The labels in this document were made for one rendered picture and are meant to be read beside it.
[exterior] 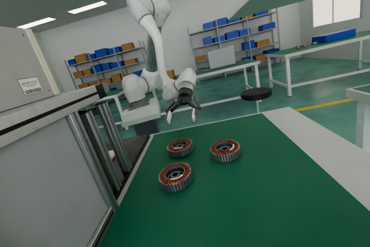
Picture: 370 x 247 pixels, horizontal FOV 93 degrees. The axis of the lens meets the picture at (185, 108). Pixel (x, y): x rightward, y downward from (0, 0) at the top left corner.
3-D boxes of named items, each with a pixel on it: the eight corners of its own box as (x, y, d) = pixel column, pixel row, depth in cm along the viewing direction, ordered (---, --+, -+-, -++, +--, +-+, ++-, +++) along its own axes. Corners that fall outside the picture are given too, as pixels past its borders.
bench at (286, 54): (267, 88, 399) (264, 54, 378) (359, 68, 376) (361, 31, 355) (287, 98, 313) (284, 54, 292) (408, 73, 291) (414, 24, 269)
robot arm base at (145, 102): (126, 107, 163) (124, 102, 162) (150, 99, 165) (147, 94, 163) (123, 113, 146) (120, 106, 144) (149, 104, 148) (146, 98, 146)
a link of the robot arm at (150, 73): (136, 87, 166) (153, 80, 181) (148, 96, 160) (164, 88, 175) (138, -7, 116) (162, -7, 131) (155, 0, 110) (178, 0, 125)
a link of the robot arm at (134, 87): (124, 103, 154) (114, 79, 148) (141, 95, 166) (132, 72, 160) (134, 102, 143) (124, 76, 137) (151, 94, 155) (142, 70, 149)
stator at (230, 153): (206, 160, 66) (204, 152, 65) (217, 145, 75) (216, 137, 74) (235, 165, 60) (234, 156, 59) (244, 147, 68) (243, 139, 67)
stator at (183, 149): (172, 146, 84) (169, 139, 83) (194, 142, 82) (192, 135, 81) (166, 160, 73) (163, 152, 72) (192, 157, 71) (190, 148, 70)
